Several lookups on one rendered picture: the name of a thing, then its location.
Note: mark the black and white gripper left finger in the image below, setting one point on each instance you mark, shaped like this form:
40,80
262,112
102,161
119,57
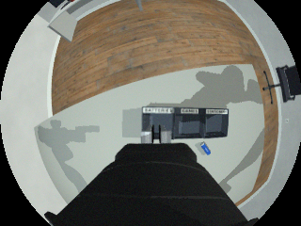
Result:
148,135

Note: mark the black three-compartment bin rack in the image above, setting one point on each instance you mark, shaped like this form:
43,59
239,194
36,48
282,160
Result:
191,122

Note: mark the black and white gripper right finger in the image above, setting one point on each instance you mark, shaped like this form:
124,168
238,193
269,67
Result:
164,135

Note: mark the blue aa battery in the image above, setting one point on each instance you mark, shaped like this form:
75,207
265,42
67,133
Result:
204,147

